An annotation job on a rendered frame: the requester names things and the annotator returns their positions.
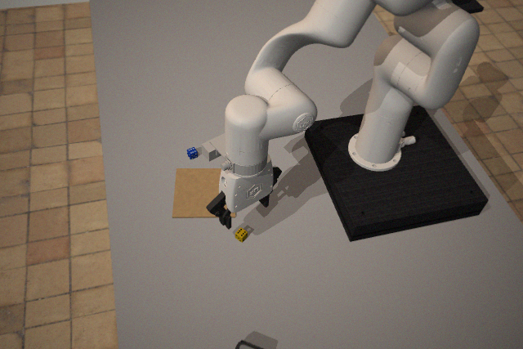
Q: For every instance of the blue die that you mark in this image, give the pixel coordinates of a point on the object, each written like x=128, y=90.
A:
x=192, y=153

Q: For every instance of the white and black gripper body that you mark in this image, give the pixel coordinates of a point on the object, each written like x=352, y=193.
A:
x=243, y=191

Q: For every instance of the yellow die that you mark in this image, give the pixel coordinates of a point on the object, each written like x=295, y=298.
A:
x=241, y=234

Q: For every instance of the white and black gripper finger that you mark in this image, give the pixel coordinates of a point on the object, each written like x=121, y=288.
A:
x=276, y=172
x=216, y=208

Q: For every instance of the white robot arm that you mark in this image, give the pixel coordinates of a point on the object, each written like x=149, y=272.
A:
x=274, y=106

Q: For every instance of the tan square mat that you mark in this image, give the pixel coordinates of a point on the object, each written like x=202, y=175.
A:
x=195, y=189

